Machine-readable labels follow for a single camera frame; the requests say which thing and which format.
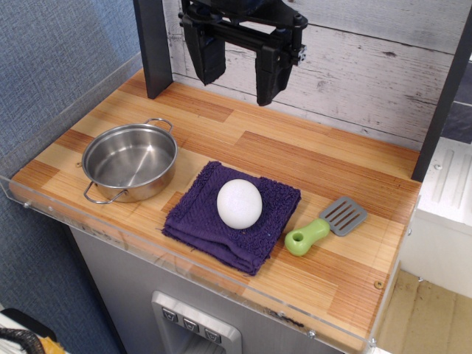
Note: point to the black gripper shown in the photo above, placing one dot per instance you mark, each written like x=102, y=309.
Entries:
x=271, y=29

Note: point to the small steel pot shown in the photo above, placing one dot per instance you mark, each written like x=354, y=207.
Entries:
x=130, y=163

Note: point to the white egg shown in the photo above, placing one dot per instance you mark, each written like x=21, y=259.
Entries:
x=239, y=204

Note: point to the folded purple cloth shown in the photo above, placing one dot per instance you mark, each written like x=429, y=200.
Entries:
x=195, y=220

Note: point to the green grey toy spatula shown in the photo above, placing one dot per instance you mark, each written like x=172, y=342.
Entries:
x=341, y=217

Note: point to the grey toy fridge cabinet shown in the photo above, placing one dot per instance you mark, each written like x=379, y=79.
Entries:
x=126, y=284

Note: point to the white toy sink unit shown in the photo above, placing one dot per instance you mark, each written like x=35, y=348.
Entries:
x=437, y=247

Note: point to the silver dispenser button panel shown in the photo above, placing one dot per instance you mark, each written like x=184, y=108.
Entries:
x=185, y=329

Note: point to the yellow object at corner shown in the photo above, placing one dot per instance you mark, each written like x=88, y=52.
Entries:
x=51, y=347

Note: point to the right dark grey post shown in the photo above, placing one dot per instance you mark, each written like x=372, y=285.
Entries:
x=448, y=93

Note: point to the clear acrylic guard rail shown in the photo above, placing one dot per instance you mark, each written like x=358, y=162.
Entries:
x=338, y=131

